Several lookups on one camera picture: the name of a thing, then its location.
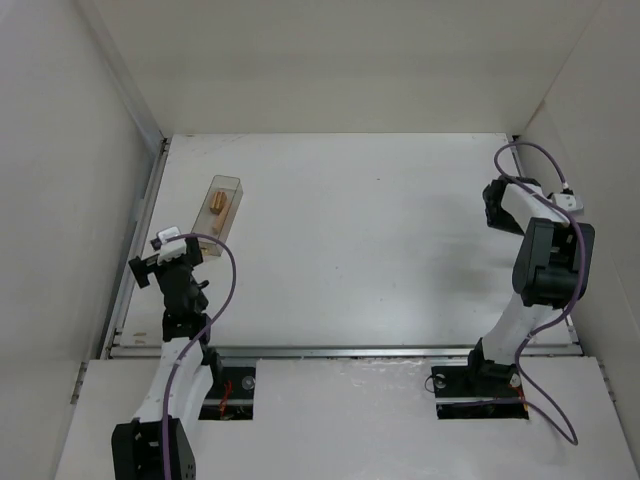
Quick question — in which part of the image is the clear plastic box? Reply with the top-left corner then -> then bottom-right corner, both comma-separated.
191,175 -> 243,243

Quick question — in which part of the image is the light wood block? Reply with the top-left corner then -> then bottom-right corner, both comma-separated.
212,201 -> 237,235

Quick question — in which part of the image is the dark wood block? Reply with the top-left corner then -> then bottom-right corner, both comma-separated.
209,190 -> 228,215

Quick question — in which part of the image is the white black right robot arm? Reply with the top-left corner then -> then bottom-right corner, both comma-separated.
466,175 -> 596,397

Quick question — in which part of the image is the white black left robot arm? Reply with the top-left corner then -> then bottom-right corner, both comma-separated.
111,227 -> 214,479

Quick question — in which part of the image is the metal rail left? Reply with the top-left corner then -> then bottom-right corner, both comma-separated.
92,138 -> 171,360

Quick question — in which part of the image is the metal rail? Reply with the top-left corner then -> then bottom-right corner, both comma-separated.
107,343 -> 584,359
92,138 -> 171,360

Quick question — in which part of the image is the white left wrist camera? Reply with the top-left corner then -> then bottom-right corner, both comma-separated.
150,226 -> 187,265

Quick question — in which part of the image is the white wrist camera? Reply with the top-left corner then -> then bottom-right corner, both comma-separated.
548,188 -> 584,216
150,226 -> 187,265

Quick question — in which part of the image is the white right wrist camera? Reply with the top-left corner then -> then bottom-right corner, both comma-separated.
548,188 -> 584,216

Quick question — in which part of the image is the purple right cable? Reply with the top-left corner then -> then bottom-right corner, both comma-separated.
493,142 -> 587,448

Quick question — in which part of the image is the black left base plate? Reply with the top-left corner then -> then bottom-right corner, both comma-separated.
199,365 -> 256,421

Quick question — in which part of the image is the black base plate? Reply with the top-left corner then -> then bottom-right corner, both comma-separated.
430,364 -> 529,420
199,365 -> 256,421

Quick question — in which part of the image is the metal rail front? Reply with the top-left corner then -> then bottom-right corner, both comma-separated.
107,343 -> 584,359

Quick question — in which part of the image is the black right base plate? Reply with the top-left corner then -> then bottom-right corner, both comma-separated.
430,364 -> 529,420

